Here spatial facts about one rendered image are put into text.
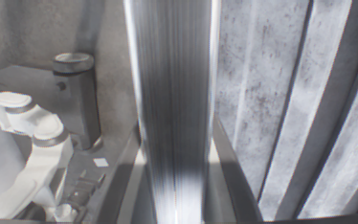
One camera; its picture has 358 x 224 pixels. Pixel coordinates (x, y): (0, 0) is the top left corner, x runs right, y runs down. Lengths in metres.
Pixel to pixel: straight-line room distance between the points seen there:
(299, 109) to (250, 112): 0.06
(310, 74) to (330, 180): 0.17
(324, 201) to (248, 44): 0.28
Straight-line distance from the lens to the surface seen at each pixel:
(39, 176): 0.76
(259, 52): 0.24
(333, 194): 0.39
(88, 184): 1.05
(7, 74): 1.41
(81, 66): 1.06
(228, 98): 0.26
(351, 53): 0.28
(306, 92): 0.26
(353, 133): 0.32
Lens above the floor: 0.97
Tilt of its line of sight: 59 degrees down
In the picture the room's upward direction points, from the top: 160 degrees counter-clockwise
